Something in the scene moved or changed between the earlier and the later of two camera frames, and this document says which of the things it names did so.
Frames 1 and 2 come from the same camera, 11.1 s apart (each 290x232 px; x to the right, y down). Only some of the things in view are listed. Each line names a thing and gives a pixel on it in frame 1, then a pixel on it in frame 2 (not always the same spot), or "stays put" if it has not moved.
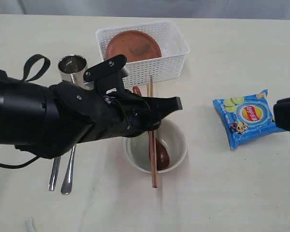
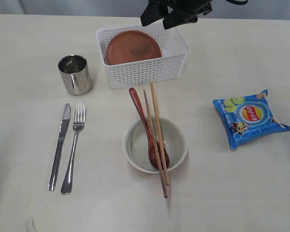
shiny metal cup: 72,67 stays put
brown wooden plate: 135,45 stays put
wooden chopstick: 154,180 → 159,135
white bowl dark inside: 137,148 stays put
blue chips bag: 246,118 stays put
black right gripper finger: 286,113 → 157,10
